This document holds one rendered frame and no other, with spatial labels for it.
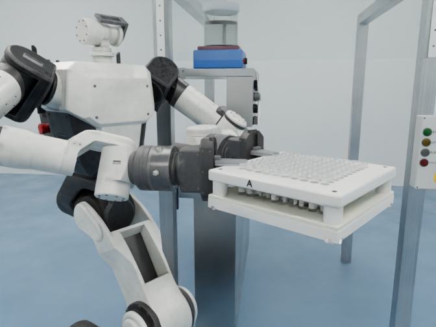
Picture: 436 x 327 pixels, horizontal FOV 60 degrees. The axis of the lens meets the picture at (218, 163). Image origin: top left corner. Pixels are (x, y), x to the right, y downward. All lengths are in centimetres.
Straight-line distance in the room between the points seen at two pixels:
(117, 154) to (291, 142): 420
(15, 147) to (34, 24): 504
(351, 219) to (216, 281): 137
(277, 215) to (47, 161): 41
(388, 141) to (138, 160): 450
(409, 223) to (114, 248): 110
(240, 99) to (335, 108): 341
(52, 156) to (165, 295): 53
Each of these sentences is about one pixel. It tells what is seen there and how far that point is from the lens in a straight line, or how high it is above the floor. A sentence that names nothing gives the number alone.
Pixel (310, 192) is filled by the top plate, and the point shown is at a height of 106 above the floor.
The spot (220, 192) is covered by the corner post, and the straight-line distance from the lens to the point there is 67.
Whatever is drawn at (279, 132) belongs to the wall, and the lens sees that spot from 483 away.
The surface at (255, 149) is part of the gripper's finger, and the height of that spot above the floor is 107.
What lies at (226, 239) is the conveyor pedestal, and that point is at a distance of 181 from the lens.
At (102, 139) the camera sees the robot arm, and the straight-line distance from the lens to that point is 75.
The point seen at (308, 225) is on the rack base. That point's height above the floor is 101.
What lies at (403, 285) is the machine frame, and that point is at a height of 43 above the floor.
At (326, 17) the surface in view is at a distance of 148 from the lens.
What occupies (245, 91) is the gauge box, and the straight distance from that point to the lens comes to 152.
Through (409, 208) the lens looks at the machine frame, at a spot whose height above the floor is 75.
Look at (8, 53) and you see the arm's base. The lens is 99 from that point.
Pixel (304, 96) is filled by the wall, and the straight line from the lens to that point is 482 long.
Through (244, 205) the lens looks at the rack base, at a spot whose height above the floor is 101.
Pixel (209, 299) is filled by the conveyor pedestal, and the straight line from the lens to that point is 196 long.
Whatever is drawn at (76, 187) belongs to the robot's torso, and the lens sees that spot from 119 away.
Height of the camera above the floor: 121
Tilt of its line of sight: 11 degrees down
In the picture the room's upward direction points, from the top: straight up
